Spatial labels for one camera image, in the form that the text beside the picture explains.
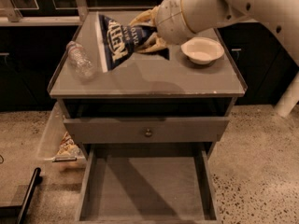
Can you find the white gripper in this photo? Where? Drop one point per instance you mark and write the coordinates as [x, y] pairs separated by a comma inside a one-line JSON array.
[[169, 19]]

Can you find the blue Kettle chip bag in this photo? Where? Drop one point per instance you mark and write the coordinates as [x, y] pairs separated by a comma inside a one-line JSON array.
[[117, 42]]

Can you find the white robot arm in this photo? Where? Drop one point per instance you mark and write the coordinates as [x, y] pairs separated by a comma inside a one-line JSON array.
[[280, 17]]

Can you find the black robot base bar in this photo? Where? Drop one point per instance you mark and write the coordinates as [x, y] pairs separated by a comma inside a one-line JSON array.
[[16, 213]]

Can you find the grey drawer cabinet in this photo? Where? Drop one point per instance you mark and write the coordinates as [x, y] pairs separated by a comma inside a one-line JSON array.
[[150, 86]]

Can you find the grey upper drawer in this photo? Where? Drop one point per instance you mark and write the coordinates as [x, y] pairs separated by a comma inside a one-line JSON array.
[[132, 130]]

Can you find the round metal drawer knob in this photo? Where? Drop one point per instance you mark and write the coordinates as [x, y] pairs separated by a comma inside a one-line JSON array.
[[148, 133]]

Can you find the snack bag in bin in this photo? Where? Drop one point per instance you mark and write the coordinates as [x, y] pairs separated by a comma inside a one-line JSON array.
[[68, 147]]

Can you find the grey open middle drawer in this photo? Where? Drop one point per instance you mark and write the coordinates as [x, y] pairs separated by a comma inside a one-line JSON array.
[[147, 184]]

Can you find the white paper bowl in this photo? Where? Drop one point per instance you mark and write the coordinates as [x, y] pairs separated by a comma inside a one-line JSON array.
[[201, 50]]

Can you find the clear plastic water bottle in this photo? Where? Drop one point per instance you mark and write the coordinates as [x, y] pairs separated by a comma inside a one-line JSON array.
[[80, 61]]

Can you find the dark background cabinets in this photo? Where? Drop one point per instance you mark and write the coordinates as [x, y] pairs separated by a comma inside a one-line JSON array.
[[31, 52]]

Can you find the clear plastic storage bin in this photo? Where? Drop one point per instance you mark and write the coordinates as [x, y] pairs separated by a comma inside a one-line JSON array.
[[51, 139]]

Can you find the metal railing frame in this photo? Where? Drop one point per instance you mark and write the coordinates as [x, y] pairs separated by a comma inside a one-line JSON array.
[[46, 12]]

